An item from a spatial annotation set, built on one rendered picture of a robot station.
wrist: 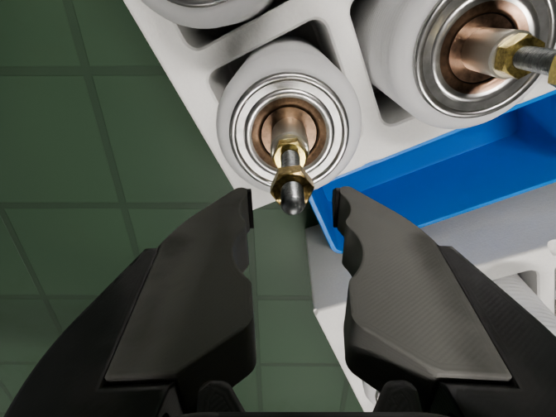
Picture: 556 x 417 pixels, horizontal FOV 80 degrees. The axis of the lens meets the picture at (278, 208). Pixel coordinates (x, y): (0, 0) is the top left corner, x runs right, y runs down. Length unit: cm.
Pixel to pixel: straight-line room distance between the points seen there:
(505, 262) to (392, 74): 27
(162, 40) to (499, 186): 39
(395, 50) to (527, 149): 34
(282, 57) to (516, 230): 34
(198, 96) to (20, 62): 32
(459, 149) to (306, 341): 46
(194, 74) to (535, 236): 38
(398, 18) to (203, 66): 14
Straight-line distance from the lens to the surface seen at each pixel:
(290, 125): 20
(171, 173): 53
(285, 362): 80
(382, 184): 53
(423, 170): 53
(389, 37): 24
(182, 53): 29
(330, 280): 44
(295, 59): 21
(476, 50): 22
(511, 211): 49
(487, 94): 24
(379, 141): 31
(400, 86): 23
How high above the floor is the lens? 46
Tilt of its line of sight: 60 degrees down
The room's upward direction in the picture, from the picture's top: 179 degrees counter-clockwise
